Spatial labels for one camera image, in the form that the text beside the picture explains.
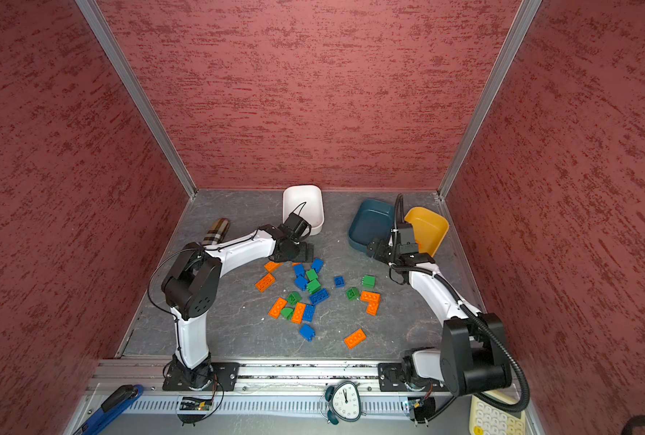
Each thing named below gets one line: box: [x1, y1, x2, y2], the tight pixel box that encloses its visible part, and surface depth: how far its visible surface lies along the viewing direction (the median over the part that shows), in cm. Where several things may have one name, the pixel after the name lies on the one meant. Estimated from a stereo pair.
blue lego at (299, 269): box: [293, 262, 306, 277], surface depth 100 cm
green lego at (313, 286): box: [307, 278, 322, 295], surface depth 91 cm
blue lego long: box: [309, 288, 330, 305], surface depth 91 cm
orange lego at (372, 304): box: [360, 297, 382, 317], surface depth 89 cm
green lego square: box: [361, 275, 376, 290], surface depth 94 cm
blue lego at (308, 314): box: [302, 304, 317, 322], surface depth 87 cm
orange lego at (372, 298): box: [360, 290, 382, 308], surface depth 89 cm
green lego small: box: [346, 287, 360, 301], surface depth 90 cm
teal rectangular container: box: [347, 198, 395, 253], surface depth 113 cm
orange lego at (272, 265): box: [263, 261, 284, 273], surface depth 97 cm
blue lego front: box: [298, 323, 316, 343], surface depth 84 cm
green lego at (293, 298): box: [286, 291, 302, 306], surface depth 89 cm
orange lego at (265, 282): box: [254, 272, 277, 293], surface depth 94 cm
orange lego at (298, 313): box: [291, 302, 307, 325], surface depth 87 cm
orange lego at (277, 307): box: [268, 297, 288, 319], surface depth 89 cm
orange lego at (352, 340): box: [343, 328, 367, 350], surface depth 83 cm
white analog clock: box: [324, 380, 363, 426], surface depth 68 cm
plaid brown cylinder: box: [201, 217, 231, 246], surface depth 105 cm
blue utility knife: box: [72, 384, 145, 435], surface depth 68 cm
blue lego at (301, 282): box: [293, 274, 309, 291], surface depth 93 cm
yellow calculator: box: [468, 386, 527, 435], surface depth 68 cm
